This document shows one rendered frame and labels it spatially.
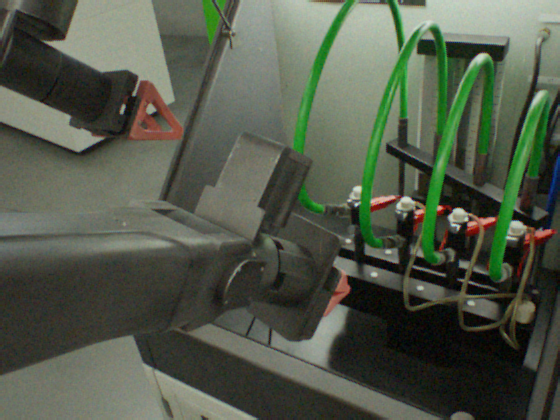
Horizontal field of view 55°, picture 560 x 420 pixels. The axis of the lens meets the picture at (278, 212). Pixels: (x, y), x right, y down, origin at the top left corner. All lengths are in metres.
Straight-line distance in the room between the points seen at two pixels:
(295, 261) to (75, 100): 0.29
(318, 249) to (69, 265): 0.29
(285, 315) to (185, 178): 0.55
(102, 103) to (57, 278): 0.40
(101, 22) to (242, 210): 3.33
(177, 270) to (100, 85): 0.35
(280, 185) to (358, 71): 0.74
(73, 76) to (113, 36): 3.14
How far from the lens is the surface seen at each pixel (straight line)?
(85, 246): 0.23
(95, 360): 2.30
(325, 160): 1.25
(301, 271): 0.45
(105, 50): 3.70
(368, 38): 1.09
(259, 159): 0.38
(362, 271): 0.94
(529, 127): 0.68
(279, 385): 0.86
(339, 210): 0.80
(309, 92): 0.66
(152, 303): 0.28
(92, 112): 0.61
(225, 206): 0.39
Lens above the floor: 1.61
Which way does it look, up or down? 35 degrees down
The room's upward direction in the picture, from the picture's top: 7 degrees counter-clockwise
